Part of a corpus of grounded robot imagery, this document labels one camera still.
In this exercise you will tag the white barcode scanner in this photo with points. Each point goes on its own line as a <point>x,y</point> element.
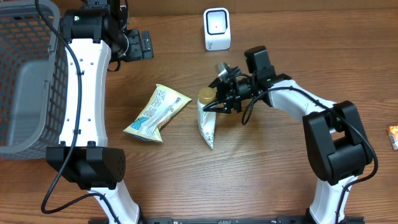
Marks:
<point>217,29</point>

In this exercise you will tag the orange tissue pack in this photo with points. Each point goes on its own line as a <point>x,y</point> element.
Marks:
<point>392,132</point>

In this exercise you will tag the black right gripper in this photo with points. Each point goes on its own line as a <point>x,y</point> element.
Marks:
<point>226,95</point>

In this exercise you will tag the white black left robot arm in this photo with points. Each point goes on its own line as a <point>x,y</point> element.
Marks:
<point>94,36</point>

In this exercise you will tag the dark grey plastic basket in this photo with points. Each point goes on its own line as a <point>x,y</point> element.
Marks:
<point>34,77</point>

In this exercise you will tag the white tube gold cap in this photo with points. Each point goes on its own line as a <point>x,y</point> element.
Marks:
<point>206,120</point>

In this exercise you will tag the cream wet wipes pack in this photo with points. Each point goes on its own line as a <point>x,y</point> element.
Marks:
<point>163,105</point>

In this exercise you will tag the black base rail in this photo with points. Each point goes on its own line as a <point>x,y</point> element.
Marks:
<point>278,220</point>

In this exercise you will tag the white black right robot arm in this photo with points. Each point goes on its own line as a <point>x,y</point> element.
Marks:
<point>338,149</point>

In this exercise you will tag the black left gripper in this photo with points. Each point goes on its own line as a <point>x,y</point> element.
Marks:
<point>137,52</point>

